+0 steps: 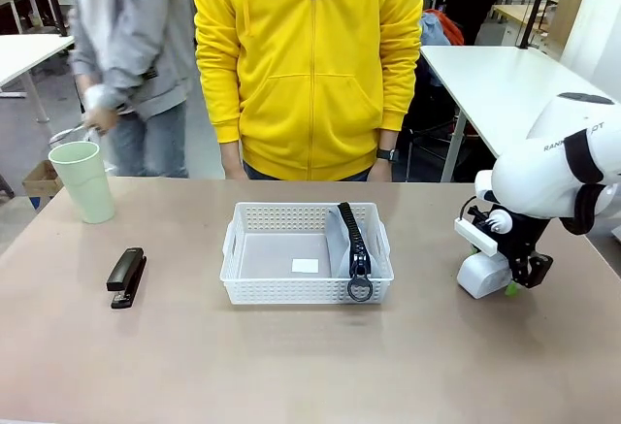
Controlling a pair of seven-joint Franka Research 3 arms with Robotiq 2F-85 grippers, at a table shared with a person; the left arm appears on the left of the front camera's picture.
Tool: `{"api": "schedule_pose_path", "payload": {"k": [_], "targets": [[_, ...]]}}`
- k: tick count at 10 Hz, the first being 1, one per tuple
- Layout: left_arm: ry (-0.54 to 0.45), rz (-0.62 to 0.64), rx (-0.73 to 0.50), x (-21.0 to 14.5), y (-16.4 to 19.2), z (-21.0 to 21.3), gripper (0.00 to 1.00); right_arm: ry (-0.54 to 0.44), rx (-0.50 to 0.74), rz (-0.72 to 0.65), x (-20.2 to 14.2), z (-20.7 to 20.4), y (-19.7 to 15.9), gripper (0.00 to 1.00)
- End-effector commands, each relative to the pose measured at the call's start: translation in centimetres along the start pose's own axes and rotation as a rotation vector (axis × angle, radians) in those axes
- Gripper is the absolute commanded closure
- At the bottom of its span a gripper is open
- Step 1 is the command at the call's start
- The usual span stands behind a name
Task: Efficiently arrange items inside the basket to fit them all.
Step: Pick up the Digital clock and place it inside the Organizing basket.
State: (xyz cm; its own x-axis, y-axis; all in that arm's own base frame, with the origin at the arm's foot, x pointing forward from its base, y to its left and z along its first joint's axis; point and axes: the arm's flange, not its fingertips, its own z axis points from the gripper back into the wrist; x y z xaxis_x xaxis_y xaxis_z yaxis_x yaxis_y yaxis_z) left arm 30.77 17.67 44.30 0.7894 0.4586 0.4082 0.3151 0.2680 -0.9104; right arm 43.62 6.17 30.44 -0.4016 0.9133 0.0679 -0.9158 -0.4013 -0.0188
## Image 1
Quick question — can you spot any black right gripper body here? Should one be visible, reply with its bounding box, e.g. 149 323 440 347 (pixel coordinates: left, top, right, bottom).
477 203 553 259

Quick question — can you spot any white rectangular case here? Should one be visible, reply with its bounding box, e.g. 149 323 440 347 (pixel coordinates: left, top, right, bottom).
456 250 513 301

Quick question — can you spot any black stapler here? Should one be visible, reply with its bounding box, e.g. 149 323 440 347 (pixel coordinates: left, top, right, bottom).
105 246 148 310

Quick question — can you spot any thin silver metal tool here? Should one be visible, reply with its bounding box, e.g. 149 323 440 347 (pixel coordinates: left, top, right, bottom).
48 121 93 147

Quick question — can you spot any yellow hoodie person right forearm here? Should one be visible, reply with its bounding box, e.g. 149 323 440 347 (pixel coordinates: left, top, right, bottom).
194 49 245 146

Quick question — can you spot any yellow hoodie person left forearm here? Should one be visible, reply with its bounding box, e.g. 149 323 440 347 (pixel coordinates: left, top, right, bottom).
374 45 424 149

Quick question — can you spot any white perforated plastic basket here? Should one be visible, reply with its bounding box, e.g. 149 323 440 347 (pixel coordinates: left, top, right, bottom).
220 201 395 307

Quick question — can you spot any yellow hoodie person left hand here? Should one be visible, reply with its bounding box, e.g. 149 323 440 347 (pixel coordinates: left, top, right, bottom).
369 159 394 183

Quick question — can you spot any yellow hoodie person right hand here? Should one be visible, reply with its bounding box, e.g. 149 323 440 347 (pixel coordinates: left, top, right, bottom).
221 141 250 182

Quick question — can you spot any grey hoodie person hand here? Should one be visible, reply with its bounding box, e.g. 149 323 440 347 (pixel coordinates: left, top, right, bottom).
83 105 119 138

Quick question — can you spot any grey giant zipper pouch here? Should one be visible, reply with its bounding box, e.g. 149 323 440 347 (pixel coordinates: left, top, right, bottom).
323 201 376 305

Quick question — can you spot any black chair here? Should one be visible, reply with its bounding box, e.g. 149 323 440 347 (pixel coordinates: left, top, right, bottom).
398 45 479 182

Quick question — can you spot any large white table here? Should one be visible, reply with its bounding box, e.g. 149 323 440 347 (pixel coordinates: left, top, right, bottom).
418 45 621 183

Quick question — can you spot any orange and blue clothes pile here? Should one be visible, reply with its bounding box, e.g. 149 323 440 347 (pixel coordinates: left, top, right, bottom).
418 8 466 48

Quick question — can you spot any black clamp pole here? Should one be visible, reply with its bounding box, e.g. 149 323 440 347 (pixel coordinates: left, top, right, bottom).
517 0 557 51

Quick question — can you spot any light wooden cabinet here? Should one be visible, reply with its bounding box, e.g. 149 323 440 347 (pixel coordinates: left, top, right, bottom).
549 0 589 48

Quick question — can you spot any person in yellow hoodie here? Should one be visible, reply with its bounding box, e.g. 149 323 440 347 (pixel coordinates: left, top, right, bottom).
190 0 425 183

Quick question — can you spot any pale green plastic cup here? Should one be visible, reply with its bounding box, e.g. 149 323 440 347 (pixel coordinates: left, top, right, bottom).
48 140 117 225

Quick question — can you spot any person in grey hoodie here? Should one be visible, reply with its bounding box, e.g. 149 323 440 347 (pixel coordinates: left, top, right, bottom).
67 0 198 179

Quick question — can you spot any brown cardboard box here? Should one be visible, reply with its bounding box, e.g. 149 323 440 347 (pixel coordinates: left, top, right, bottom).
20 158 65 200

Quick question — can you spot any white table with grey leg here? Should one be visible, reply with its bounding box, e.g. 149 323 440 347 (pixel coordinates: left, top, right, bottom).
0 32 77 125

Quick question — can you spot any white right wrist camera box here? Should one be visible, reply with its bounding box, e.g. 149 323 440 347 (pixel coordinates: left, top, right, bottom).
454 216 501 257

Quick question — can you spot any black camera cable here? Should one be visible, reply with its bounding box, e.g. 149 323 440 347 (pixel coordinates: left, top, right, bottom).
459 194 488 224

